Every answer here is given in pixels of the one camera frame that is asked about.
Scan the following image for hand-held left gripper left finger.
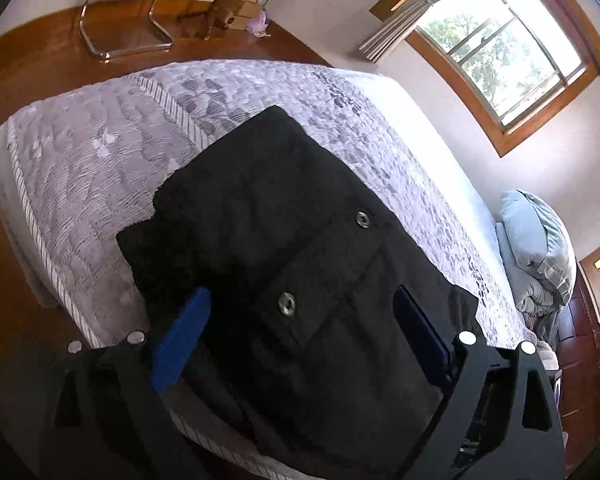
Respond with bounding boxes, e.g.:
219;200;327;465
39;287;213;480

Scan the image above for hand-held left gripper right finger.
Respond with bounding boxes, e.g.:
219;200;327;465
392;285;567;480

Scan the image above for black quilted pants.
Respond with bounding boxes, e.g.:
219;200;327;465
116;105;481;480

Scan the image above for white fleece blanket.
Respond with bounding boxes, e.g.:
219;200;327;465
532;340;558;368

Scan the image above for dark wooden headboard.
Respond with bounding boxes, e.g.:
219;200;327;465
555;270;600;463

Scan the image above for bed with white sheet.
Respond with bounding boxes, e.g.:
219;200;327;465
0;59;556;480

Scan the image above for large wooden framed window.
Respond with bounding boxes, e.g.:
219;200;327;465
370;0;600;158

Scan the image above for white pleated curtain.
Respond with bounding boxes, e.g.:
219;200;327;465
358;0;433;64

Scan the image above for purple plastic bag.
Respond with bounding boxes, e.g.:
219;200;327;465
247;10;272;37

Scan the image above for cardboard box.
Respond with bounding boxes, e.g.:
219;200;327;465
202;0;266;41

